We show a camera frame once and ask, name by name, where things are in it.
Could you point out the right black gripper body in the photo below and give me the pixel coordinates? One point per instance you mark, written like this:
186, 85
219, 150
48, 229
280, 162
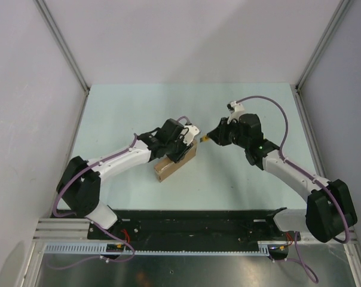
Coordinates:
230, 133

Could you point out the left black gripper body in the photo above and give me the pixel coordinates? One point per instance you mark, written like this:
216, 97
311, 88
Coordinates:
177, 149

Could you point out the yellow utility knife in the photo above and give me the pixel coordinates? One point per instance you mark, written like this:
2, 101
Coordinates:
204, 139

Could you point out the brown cardboard express box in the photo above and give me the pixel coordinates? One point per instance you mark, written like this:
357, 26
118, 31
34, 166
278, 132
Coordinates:
165, 167

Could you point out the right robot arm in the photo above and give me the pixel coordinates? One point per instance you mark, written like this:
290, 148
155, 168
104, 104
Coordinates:
330, 211

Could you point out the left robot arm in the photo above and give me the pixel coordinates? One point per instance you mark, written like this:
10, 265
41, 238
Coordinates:
78, 191

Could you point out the aluminium extrusion crossbar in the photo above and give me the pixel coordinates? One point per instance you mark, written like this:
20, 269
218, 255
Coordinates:
64, 228

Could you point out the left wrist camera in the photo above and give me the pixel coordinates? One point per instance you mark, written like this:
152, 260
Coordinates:
188, 133

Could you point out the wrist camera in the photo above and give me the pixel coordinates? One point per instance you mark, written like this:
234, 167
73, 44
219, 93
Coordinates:
188, 133
236, 110

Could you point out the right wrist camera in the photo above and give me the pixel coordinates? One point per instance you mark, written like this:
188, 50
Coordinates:
236, 110

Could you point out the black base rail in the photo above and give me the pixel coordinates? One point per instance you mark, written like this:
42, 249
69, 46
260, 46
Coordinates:
200, 243

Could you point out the grey slotted cable duct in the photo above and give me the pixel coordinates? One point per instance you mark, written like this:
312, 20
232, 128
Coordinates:
260, 249

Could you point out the right aluminium frame post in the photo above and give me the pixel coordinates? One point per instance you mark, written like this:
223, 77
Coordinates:
329, 32

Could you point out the aluminium frame post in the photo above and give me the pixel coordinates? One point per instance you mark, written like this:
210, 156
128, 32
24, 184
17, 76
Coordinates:
62, 44
329, 32

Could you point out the left aluminium frame post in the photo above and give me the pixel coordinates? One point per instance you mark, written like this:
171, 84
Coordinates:
62, 44

